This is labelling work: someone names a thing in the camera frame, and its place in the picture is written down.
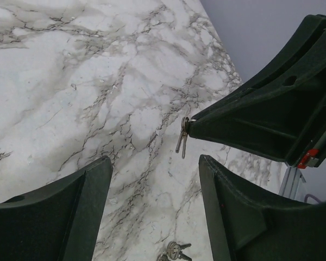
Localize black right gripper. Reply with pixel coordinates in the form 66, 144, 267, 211
189, 15, 326, 166

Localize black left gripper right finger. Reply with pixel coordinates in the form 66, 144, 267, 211
199, 155, 326, 260

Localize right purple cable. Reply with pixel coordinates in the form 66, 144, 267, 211
304, 193, 325, 204

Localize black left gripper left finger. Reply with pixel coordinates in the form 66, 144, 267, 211
0, 156, 113, 260

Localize small silver key bunch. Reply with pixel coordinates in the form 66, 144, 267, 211
175, 116, 190, 159

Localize black-headed key bunch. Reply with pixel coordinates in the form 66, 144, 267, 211
156, 241, 192, 261

